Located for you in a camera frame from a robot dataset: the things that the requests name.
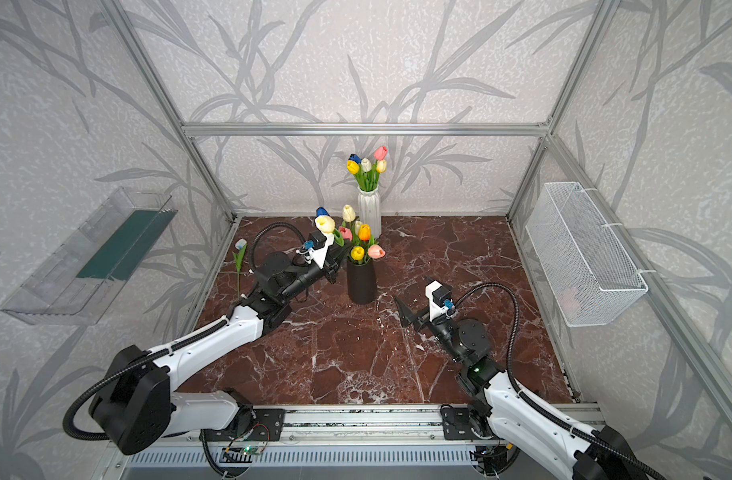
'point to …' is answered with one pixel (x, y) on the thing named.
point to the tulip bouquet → (359, 243)
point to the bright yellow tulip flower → (353, 167)
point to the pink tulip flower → (380, 152)
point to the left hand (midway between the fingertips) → (353, 235)
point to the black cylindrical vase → (362, 282)
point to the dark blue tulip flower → (355, 158)
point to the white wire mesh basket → (592, 279)
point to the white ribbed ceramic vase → (370, 210)
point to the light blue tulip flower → (241, 247)
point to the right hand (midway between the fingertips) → (413, 277)
